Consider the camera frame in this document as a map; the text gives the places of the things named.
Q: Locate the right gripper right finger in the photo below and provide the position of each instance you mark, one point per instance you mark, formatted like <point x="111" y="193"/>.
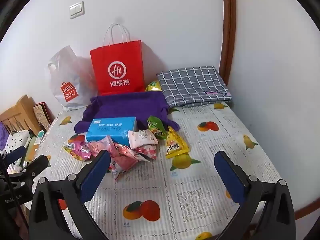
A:
<point x="277" y="219"/>

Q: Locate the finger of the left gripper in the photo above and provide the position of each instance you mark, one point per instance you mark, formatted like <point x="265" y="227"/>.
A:
<point x="15" y="155"/>
<point x="33" y="169"/>

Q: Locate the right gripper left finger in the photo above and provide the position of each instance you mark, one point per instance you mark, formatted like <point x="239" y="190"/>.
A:
<point x="47" y="220"/>

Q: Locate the magenta yellow snack packet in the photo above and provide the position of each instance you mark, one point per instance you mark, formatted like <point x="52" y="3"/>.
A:
<point x="79" y="150"/>

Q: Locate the pale pink peach cake packet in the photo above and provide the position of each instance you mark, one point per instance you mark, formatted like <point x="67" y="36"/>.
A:
<point x="104" y="144"/>

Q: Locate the pink bear candy packet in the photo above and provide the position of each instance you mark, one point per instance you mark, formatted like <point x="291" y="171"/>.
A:
<point x="122" y="163"/>

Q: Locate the white pink small snack packet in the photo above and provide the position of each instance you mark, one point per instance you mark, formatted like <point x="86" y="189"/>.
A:
<point x="141" y="138"/>

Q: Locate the pink strawberry snack packet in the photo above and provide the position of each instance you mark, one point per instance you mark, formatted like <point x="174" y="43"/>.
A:
<point x="149" y="151"/>

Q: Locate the green snack packet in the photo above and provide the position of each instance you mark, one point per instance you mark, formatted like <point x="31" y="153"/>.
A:
<point x="156" y="126"/>

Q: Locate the yellow triangular snack packet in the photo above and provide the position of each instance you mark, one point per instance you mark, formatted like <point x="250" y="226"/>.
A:
<point x="175" y="144"/>

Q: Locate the black white spotted cushion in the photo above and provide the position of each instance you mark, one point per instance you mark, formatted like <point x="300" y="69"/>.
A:
<point x="15" y="140"/>

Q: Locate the wooden chair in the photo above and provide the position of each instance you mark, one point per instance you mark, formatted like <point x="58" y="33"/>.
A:
<point x="21" y="116"/>

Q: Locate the patterned book box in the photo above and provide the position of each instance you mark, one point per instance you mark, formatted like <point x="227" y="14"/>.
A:
<point x="43" y="115"/>

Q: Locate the blue tissue pack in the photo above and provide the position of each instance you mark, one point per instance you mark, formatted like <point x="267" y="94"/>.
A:
<point x="116" y="128"/>

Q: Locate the white Miniso plastic bag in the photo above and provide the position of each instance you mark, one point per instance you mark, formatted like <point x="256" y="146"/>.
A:
<point x="71" y="79"/>

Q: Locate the fruit print tablecloth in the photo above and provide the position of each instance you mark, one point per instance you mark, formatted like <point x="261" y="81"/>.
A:
<point x="180" y="199"/>

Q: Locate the purple towel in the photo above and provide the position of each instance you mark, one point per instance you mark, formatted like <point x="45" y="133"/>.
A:
<point x="141" y="105"/>

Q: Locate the red Haidilao paper bag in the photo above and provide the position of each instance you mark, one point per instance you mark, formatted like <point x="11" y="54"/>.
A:
<point x="118" y="67"/>

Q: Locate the yellow green chip bag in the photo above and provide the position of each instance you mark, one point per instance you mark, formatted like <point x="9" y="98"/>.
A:
<point x="153" y="86"/>

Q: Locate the grey checked folded cloth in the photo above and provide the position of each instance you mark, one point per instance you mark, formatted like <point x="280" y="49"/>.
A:
<point x="193" y="86"/>

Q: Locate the white wall light switch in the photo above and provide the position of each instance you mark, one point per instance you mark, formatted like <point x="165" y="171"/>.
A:
<point x="76" y="10"/>

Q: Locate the brown wooden door frame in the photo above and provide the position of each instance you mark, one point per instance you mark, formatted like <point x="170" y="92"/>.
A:
<point x="228" y="39"/>

